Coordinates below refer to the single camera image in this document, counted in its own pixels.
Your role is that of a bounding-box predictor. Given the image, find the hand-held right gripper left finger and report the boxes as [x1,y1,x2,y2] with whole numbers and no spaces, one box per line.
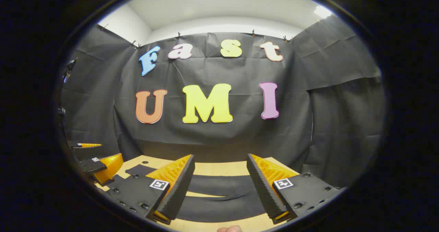
[106,154,195,225]

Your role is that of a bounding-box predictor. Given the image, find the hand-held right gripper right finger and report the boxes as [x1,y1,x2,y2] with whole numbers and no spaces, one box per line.
[247,153,347,225]

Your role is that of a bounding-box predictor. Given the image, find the black jeans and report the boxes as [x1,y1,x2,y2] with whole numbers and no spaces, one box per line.
[125,163,268,223]

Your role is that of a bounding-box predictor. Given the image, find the black backdrop cloth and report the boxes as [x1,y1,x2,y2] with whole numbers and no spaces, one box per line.
[60,18,383,188]

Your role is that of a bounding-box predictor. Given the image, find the ceiling light panel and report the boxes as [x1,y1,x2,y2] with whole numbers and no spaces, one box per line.
[313,5,334,20]

